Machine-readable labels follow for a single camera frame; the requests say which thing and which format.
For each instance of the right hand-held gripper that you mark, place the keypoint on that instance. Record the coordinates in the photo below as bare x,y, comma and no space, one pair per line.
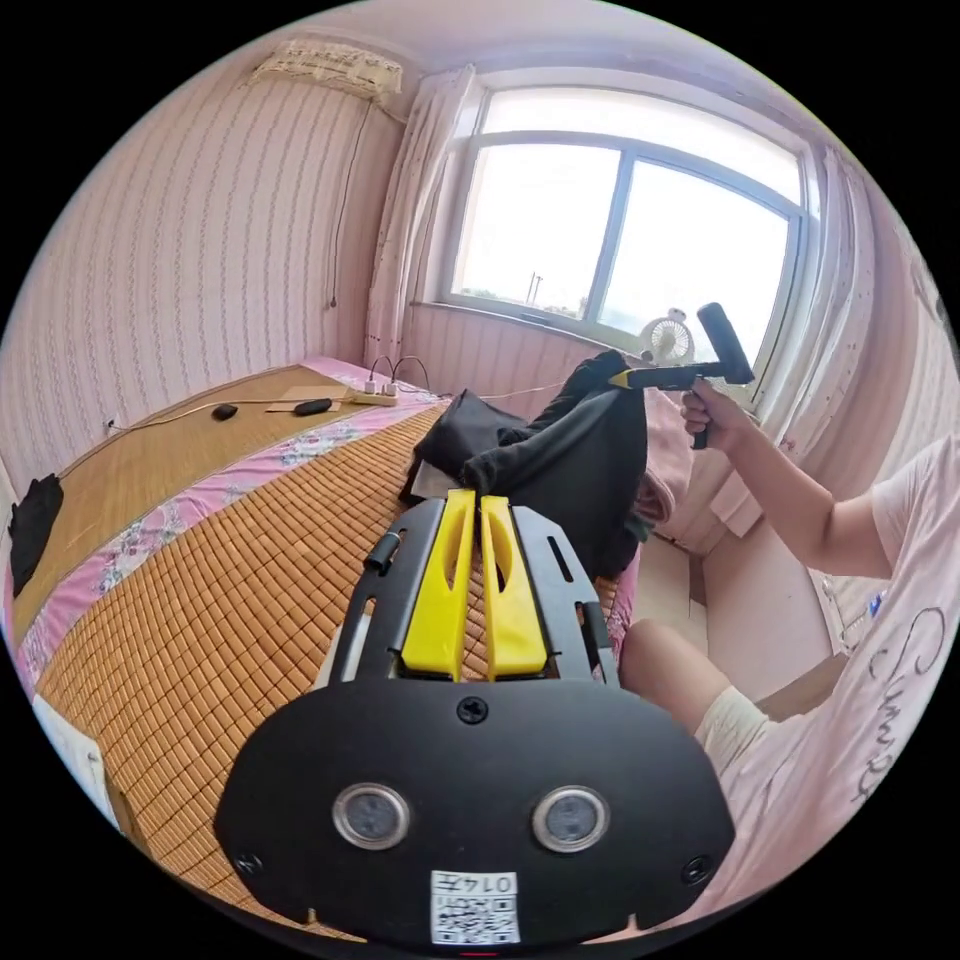
671,377

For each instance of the white bedside cabinet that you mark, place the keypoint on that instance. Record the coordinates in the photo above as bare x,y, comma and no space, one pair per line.
67,757

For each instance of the window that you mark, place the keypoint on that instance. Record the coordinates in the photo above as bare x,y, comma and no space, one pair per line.
622,225

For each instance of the small black device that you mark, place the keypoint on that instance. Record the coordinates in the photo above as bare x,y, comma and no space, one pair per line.
312,407
223,412

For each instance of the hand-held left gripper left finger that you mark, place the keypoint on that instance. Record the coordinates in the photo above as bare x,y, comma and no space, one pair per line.
439,600

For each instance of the small white fan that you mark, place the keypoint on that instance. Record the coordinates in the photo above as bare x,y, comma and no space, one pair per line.
666,337

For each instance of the white power strip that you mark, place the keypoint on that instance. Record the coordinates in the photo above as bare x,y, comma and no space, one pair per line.
373,397

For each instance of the person's body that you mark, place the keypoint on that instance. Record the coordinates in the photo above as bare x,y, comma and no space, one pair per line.
847,675

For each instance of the person's right forearm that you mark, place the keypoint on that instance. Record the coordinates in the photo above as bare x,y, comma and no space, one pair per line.
802,495

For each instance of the black short sleeve shirt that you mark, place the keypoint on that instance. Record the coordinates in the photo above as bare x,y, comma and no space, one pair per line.
577,450

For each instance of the bed with woven mat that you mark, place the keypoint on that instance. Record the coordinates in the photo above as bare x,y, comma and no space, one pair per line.
225,600

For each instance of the black folded garment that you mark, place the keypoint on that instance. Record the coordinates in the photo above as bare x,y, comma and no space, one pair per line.
34,525

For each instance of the pile of clothes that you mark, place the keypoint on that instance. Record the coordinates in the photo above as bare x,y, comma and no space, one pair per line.
667,465

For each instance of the air conditioner with lace cover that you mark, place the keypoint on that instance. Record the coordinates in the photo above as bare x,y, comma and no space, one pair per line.
330,67

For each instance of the person's right hand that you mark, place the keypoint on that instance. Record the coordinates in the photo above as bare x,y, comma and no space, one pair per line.
716,412

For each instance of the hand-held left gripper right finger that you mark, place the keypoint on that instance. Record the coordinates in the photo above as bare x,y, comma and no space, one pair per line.
514,607

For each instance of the white curtain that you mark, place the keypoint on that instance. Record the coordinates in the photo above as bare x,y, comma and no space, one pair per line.
817,300
409,225

